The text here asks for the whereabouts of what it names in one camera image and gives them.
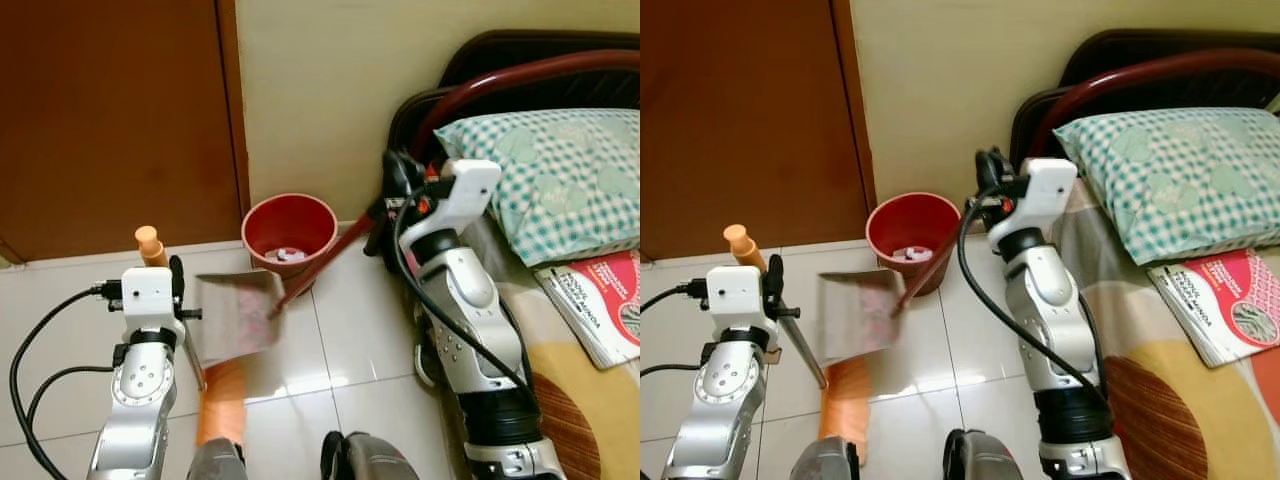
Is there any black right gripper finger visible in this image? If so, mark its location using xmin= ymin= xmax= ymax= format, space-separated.
xmin=364 ymin=203 xmax=395 ymax=257

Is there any silver dustpan with red handle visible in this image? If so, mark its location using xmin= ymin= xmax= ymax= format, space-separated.
xmin=193 ymin=212 xmax=379 ymax=367
xmin=817 ymin=212 xmax=983 ymax=367

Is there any red plastic bucket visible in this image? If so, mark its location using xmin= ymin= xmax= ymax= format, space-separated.
xmin=241 ymin=192 xmax=340 ymax=298
xmin=865 ymin=191 xmax=963 ymax=298

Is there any grey left robot leg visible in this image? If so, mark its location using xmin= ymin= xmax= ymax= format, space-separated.
xmin=184 ymin=437 xmax=249 ymax=480
xmin=790 ymin=434 xmax=863 ymax=480

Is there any grey robot leg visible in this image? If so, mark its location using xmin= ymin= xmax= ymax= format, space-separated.
xmin=319 ymin=429 xmax=423 ymax=480
xmin=790 ymin=434 xmax=863 ymax=480
xmin=941 ymin=427 xmax=1029 ymax=480
xmin=184 ymin=437 xmax=249 ymax=480

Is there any dark wooden bed headboard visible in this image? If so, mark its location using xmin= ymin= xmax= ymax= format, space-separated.
xmin=1009 ymin=27 xmax=1280 ymax=163
xmin=387 ymin=29 xmax=641 ymax=163

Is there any green checked pillow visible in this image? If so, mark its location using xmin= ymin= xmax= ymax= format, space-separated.
xmin=1051 ymin=107 xmax=1280 ymax=268
xmin=431 ymin=107 xmax=641 ymax=268

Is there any brown wooden door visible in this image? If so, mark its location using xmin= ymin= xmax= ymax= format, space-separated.
xmin=640 ymin=0 xmax=878 ymax=263
xmin=0 ymin=0 xmax=251 ymax=265

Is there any red and white magazine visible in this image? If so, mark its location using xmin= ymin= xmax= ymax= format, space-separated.
xmin=1147 ymin=247 xmax=1280 ymax=370
xmin=534 ymin=249 xmax=641 ymax=372

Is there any beige orange patterned bedsheet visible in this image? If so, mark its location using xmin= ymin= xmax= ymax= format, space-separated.
xmin=440 ymin=214 xmax=641 ymax=480
xmin=1045 ymin=180 xmax=1280 ymax=480

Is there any grey right robot leg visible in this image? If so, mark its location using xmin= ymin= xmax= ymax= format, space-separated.
xmin=941 ymin=427 xmax=1029 ymax=480
xmin=319 ymin=429 xmax=423 ymax=480

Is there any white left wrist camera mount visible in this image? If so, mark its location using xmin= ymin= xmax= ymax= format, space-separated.
xmin=120 ymin=266 xmax=179 ymax=333
xmin=705 ymin=265 xmax=767 ymax=333

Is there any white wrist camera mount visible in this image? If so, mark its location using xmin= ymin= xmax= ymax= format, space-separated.
xmin=705 ymin=265 xmax=767 ymax=333
xmin=987 ymin=157 xmax=1080 ymax=251
xmin=120 ymin=266 xmax=179 ymax=333
xmin=412 ymin=158 xmax=503 ymax=251

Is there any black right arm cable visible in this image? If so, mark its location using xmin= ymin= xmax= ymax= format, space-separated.
xmin=392 ymin=183 xmax=535 ymax=393
xmin=956 ymin=185 xmax=1113 ymax=403

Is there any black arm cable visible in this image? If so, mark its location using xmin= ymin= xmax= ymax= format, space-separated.
xmin=392 ymin=183 xmax=535 ymax=393
xmin=640 ymin=282 xmax=709 ymax=380
xmin=956 ymin=185 xmax=1113 ymax=403
xmin=8 ymin=284 xmax=123 ymax=480

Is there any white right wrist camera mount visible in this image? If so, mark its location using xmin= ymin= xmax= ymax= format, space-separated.
xmin=987 ymin=157 xmax=1080 ymax=251
xmin=412 ymin=158 xmax=503 ymax=251

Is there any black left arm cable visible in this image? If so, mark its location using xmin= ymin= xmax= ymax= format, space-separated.
xmin=640 ymin=282 xmax=709 ymax=380
xmin=8 ymin=284 xmax=123 ymax=480

